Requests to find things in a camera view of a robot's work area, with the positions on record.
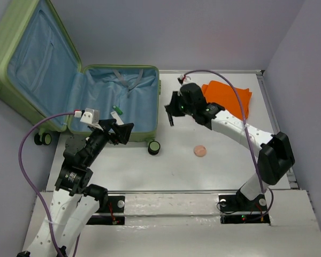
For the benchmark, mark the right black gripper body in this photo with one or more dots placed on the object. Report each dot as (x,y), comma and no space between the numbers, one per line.
(189,109)

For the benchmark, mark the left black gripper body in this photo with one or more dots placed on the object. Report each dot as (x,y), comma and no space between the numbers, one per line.
(99,138)

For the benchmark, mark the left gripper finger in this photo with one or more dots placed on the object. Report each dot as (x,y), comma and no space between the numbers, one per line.
(123,132)
(107,125)

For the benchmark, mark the white small tube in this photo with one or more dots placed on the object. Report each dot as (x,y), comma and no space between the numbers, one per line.
(115,116)

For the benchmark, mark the black cosmetic tube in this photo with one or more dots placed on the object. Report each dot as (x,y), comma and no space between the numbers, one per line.
(170,119)

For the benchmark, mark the green lip balm tube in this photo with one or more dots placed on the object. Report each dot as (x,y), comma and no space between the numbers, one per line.
(117,110)

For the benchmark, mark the orange cloth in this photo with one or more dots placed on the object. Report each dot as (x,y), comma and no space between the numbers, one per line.
(224,95)

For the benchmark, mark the pink round compact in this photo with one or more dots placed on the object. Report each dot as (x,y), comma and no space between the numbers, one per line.
(200,151)

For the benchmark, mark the green suitcase with blue lining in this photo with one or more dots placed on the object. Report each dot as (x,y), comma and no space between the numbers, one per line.
(42,78)

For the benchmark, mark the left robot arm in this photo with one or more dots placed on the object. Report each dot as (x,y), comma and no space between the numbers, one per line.
(74,198)

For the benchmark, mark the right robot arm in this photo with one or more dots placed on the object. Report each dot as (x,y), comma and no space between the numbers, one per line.
(272,152)

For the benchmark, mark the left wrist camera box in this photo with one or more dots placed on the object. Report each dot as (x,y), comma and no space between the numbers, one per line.
(90,116)

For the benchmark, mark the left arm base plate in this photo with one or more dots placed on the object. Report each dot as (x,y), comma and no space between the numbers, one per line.
(110,214)

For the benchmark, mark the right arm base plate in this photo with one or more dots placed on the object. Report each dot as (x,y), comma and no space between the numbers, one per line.
(250,212)

